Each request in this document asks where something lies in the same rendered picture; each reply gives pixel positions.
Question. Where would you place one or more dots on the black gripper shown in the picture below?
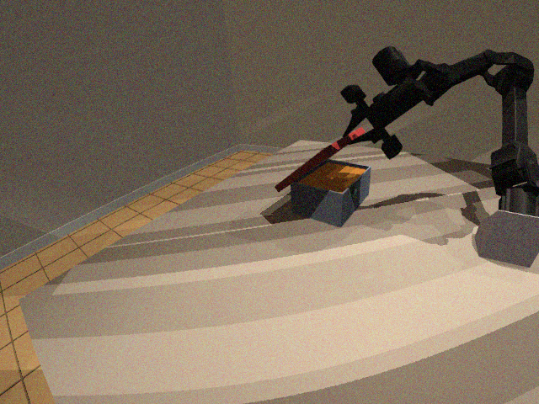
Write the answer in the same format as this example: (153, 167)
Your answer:
(383, 112)

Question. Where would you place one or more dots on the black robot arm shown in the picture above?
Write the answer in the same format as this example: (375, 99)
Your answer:
(513, 163)

